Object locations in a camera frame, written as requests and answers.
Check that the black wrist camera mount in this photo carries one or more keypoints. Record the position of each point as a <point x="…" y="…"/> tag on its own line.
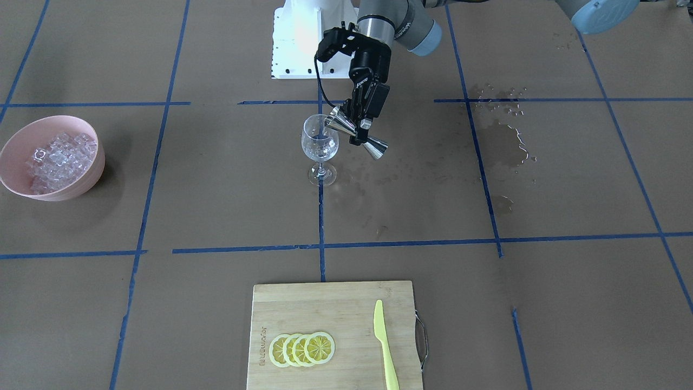
<point x="341" y="39"/>

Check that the clear wine glass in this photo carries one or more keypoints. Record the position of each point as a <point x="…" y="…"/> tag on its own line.
<point x="320" y="144"/>

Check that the pile of clear ice cubes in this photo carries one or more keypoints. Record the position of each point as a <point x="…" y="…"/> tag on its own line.
<point x="61" y="162"/>

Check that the bamboo cutting board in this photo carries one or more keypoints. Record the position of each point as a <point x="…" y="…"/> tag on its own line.
<point x="345" y="311"/>

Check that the yellow plastic knife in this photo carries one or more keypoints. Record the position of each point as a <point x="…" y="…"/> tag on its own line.
<point x="380" y="333"/>

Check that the steel double jigger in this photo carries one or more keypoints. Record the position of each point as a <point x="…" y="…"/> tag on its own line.
<point x="339" y="121"/>

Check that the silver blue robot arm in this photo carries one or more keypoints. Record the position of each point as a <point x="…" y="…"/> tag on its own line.
<point x="380" y="24"/>

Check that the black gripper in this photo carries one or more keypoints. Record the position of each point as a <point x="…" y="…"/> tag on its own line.
<point x="371" y="60"/>

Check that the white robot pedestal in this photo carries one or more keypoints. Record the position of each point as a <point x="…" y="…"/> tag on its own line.
<point x="298" y="30"/>

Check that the pink bowl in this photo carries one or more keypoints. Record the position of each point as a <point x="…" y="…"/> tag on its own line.
<point x="18" y="149"/>

